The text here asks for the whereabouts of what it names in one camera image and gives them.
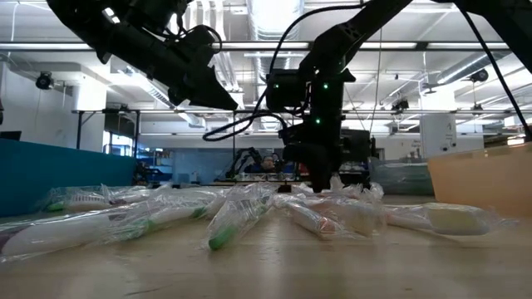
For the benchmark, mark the small black monitor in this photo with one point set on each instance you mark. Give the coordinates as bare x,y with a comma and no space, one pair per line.
10,135

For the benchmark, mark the teal plastic bin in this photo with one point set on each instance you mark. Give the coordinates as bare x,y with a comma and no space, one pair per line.
62,178

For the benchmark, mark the orange translucent plastic bin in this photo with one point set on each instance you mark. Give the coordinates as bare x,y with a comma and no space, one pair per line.
478,178

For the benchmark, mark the white ceiling air duct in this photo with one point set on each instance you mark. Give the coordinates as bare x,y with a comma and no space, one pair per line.
133,76

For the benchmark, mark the purple white wrapped toothbrush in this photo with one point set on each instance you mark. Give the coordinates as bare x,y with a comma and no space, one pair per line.
54,234
195,193
137,193

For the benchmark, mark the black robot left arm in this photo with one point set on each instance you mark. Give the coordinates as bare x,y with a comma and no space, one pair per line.
124,33

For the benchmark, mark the silver round ventilation duct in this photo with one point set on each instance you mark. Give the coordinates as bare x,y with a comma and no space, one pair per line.
465,70
266,16

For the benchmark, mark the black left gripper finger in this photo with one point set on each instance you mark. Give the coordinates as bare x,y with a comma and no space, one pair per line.
216,97

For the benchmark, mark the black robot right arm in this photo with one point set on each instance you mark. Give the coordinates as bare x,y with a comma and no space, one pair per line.
353,25

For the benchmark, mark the person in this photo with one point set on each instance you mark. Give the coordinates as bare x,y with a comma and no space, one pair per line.
268,163

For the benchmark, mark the black overhead crossbar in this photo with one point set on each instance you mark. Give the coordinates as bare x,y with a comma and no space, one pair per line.
249,45

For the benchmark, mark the black computer monitor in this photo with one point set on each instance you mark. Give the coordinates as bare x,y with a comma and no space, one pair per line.
357,145

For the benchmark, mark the grey plastic bin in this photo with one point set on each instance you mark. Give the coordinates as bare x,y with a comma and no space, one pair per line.
399,178

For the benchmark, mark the wooden workstation table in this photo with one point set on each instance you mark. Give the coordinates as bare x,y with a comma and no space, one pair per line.
257,182

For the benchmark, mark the black metal rack frame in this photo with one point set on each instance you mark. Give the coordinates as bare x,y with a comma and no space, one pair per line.
79,128

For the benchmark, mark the green white toothbrush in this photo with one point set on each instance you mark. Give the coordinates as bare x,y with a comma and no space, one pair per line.
79,201
237,220
166,218

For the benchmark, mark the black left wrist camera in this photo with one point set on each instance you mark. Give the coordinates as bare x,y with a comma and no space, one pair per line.
201,39

